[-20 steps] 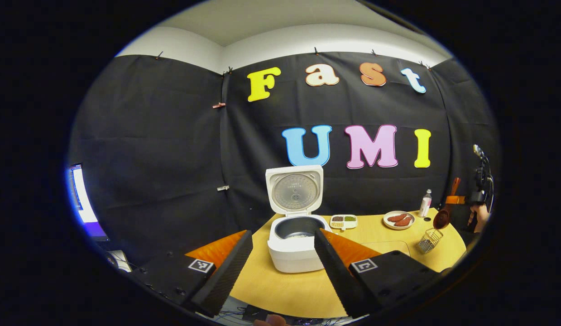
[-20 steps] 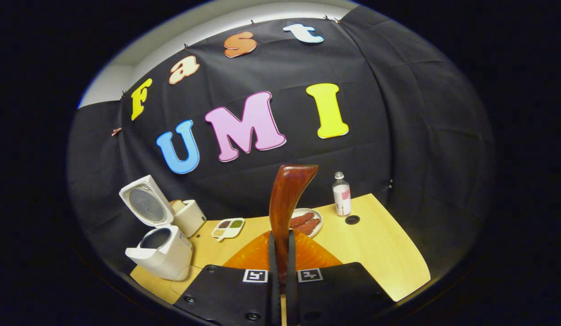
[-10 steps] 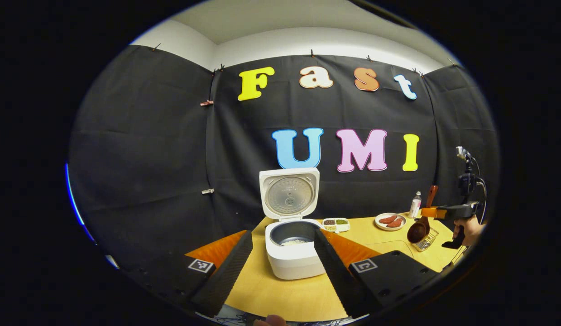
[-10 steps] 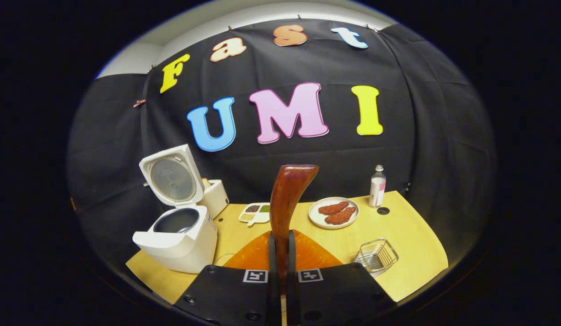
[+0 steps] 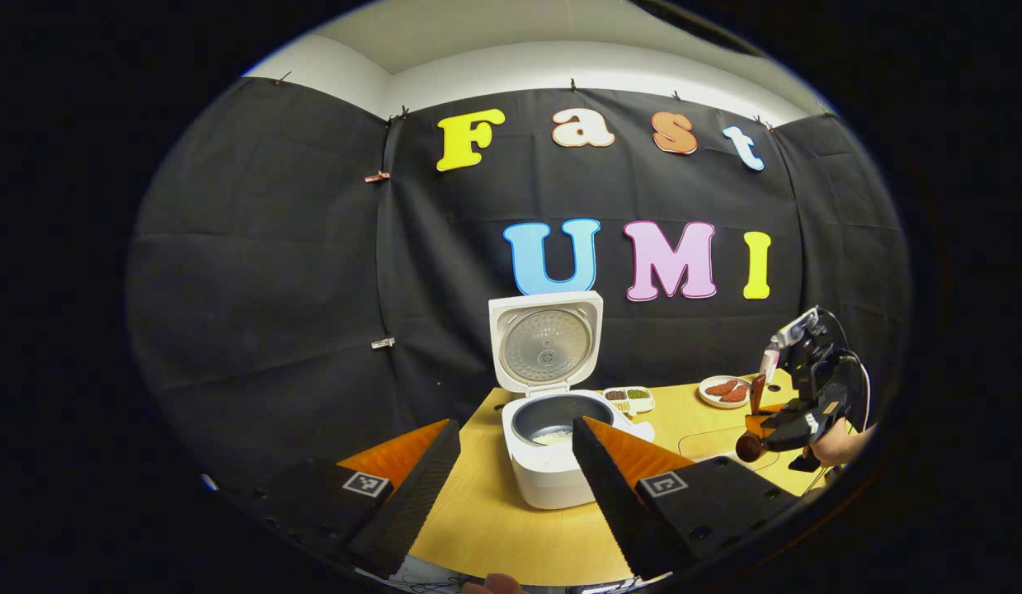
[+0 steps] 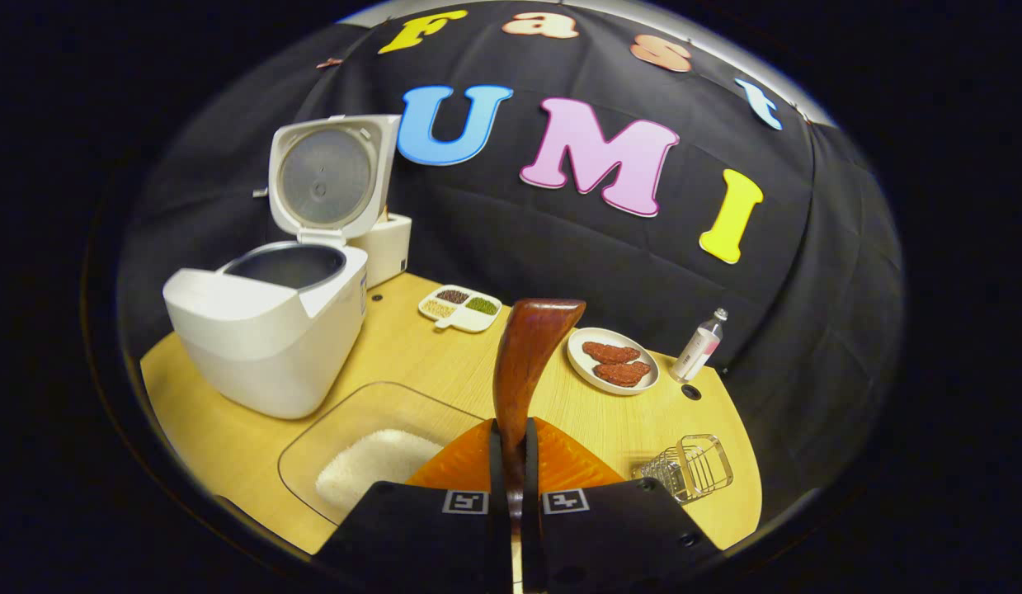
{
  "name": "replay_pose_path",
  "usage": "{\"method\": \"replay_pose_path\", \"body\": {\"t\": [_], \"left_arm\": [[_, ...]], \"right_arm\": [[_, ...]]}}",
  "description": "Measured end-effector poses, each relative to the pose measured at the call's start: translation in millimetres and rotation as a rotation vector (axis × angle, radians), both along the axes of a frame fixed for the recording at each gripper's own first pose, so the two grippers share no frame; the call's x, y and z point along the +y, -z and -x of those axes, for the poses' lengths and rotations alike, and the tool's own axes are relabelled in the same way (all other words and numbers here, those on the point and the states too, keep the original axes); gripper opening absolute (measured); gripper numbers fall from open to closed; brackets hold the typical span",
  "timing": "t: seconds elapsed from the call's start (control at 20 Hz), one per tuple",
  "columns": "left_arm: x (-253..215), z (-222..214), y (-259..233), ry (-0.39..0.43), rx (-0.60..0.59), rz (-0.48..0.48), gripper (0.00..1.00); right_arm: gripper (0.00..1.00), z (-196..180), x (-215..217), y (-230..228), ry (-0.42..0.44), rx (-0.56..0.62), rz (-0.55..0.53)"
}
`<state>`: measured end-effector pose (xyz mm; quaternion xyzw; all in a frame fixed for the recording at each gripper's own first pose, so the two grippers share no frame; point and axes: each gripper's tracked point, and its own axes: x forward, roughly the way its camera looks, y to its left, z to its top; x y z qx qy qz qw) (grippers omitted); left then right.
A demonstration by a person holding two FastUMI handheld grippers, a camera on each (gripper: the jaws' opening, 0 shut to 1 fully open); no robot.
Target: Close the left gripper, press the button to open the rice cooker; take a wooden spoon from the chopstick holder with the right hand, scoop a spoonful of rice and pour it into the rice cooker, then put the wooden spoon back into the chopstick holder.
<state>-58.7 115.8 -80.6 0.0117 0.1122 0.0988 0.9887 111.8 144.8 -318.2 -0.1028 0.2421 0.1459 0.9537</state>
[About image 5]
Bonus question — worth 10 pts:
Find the thin gripper cable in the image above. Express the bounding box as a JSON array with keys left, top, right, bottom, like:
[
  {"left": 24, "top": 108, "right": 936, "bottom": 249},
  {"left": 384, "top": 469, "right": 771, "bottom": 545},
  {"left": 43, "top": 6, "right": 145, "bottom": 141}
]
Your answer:
[{"left": 836, "top": 326, "right": 874, "bottom": 430}]

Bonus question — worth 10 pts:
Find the brown wooden spoon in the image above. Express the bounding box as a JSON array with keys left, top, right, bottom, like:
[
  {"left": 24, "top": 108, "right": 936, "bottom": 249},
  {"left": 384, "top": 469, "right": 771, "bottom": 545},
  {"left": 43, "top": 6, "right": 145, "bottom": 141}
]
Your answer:
[{"left": 735, "top": 374, "right": 769, "bottom": 463}]

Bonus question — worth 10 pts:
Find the white round plate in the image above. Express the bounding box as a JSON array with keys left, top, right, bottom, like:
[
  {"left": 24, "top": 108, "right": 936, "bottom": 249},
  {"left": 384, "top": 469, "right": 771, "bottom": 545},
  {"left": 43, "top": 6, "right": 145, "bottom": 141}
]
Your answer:
[{"left": 699, "top": 375, "right": 752, "bottom": 409}]

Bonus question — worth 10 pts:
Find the white divided grain tray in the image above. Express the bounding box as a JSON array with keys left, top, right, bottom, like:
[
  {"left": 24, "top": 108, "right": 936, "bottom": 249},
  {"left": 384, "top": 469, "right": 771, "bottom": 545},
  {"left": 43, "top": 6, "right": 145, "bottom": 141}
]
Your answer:
[{"left": 603, "top": 386, "right": 656, "bottom": 414}]

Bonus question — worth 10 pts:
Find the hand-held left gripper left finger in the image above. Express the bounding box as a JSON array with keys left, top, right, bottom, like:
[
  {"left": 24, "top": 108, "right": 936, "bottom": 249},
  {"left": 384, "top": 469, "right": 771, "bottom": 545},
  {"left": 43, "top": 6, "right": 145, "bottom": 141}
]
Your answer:
[{"left": 255, "top": 418, "right": 462, "bottom": 580}]

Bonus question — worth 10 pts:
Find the white rice cooker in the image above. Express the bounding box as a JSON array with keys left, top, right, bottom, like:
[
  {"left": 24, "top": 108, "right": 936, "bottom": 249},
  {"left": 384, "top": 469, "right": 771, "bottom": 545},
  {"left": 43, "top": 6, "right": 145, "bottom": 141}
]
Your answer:
[{"left": 487, "top": 290, "right": 656, "bottom": 510}]

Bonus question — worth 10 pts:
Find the black backdrop cloth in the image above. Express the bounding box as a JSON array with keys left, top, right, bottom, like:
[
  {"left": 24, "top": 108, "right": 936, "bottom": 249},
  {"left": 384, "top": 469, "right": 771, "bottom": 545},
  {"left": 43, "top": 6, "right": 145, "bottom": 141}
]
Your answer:
[{"left": 127, "top": 76, "right": 911, "bottom": 496}]

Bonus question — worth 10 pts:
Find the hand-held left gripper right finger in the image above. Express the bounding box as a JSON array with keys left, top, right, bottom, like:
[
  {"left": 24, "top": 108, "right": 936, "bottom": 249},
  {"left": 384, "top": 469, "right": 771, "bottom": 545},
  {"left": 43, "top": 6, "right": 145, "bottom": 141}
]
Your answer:
[{"left": 571, "top": 415, "right": 808, "bottom": 581}]

